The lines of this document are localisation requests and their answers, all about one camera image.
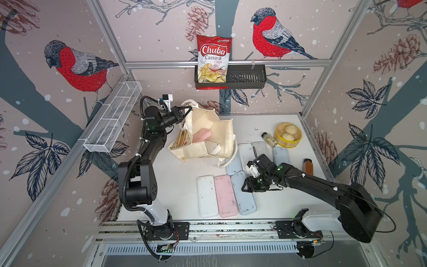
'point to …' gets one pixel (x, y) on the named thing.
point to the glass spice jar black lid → (269, 139)
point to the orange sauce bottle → (308, 166)
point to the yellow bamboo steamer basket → (279, 129)
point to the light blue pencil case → (236, 166)
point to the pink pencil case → (226, 196)
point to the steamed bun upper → (291, 128)
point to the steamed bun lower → (288, 136)
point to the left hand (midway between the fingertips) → (194, 106)
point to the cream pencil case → (259, 147)
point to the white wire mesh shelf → (112, 117)
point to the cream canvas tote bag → (222, 130)
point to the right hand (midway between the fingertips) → (246, 188)
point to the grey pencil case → (281, 154)
